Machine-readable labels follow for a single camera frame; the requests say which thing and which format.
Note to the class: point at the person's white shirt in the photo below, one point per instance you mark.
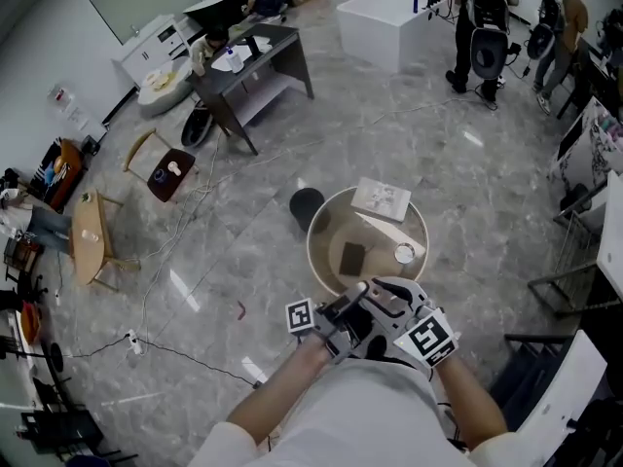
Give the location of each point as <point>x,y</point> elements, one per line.
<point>365,416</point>

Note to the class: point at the small red floor item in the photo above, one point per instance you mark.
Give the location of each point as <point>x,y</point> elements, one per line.
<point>242,312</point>

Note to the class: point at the orange sofa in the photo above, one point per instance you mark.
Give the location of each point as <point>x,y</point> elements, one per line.
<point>70,168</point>

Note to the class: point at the person's left forearm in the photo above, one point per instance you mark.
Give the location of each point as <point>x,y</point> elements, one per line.
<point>277,387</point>

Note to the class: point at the black round stool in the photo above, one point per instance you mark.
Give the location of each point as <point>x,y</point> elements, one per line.
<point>305,207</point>

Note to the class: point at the white desk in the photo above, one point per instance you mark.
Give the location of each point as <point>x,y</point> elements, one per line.
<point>564,392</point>
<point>613,241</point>

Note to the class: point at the person's right forearm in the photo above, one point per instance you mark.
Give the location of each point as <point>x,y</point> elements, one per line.
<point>472,402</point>

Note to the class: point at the white counter with sink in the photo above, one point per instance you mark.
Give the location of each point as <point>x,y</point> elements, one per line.
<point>384,32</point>

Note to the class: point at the white bottle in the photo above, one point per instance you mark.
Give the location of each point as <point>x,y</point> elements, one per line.
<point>234,61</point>

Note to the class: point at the dark wooden desk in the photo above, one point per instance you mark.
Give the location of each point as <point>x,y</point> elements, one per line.
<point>277,37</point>

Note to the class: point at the clear plastic bottle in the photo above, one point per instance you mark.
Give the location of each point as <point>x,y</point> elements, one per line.
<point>396,304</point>

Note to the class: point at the beige photo magazine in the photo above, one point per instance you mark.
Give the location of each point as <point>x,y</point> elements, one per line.
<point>382,197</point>

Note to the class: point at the oval wooden low table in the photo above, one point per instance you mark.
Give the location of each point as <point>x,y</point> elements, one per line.
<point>90,256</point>

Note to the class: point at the marble pattern panel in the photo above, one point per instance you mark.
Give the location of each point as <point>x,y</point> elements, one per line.
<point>584,158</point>

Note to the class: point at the white booklet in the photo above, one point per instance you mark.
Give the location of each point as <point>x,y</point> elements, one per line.
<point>384,229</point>

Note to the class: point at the white printer machine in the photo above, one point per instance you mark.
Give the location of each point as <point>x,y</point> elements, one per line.
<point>146,51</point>

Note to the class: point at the wooden chair with dark seat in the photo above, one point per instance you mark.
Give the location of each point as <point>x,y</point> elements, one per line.
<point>177,188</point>

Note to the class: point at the small white gadget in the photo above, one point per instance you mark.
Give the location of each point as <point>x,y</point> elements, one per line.
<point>175,168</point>

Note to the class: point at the round glass side table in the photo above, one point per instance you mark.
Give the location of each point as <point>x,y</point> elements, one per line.
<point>321,241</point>

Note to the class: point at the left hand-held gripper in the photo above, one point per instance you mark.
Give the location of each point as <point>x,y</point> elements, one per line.
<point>301,315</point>

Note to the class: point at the white power strip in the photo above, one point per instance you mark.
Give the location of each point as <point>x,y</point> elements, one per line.
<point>135,342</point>

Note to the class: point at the black fabric pouch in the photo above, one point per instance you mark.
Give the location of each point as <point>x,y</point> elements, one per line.
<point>352,258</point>

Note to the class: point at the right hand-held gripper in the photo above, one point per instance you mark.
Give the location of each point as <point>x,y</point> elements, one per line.
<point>428,341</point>

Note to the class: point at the black bathtub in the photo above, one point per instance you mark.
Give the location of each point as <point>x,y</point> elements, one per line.
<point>219,10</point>

